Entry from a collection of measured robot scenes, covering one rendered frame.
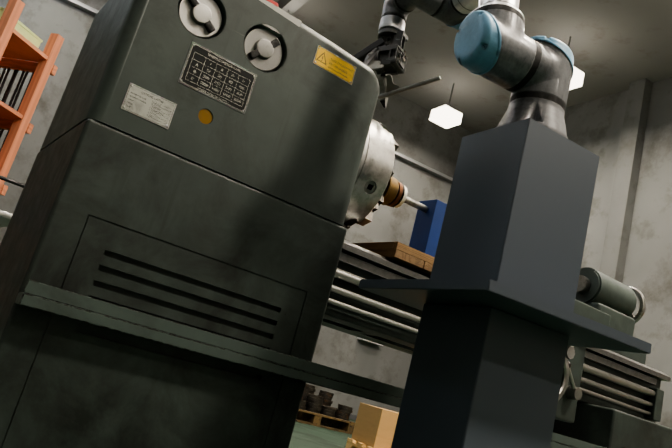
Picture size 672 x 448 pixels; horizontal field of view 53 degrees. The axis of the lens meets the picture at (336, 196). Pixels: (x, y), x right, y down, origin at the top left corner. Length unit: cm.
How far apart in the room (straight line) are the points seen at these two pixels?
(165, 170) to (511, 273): 67
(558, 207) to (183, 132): 74
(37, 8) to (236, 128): 1064
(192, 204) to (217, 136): 15
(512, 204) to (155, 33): 75
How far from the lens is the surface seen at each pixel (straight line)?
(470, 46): 142
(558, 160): 137
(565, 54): 151
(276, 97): 144
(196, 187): 134
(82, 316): 123
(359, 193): 169
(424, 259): 175
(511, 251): 126
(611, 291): 254
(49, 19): 1191
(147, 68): 134
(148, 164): 131
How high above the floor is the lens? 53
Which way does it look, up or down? 15 degrees up
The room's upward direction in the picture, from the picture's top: 16 degrees clockwise
